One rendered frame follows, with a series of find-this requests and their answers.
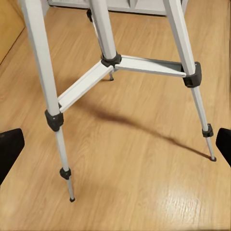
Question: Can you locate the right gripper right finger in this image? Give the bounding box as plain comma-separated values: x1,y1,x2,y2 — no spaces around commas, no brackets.
216,128,231,167

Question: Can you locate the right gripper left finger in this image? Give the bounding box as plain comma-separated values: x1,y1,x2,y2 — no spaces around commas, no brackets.
0,128,25,185

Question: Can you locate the camera tripod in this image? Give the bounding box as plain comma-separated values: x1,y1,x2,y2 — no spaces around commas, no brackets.
19,0,217,202

